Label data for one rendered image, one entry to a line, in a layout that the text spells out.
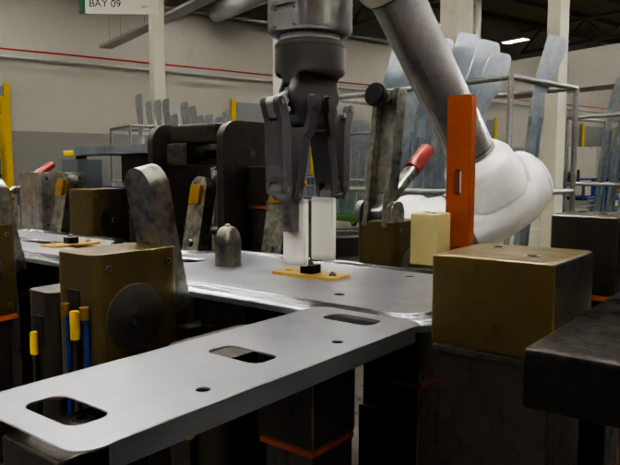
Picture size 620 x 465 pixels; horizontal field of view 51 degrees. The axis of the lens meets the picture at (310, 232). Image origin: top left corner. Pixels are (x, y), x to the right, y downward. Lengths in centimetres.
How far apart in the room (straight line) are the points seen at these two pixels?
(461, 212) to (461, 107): 12
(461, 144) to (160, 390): 51
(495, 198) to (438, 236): 67
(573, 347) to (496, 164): 108
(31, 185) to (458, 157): 89
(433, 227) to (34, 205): 87
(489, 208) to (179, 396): 113
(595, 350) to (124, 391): 23
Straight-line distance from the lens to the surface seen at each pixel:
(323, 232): 72
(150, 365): 40
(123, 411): 33
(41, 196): 136
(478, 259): 42
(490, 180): 139
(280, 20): 69
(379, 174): 82
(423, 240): 75
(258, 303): 60
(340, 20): 68
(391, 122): 81
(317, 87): 70
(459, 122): 77
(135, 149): 136
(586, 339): 35
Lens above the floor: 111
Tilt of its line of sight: 5 degrees down
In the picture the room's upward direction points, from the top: straight up
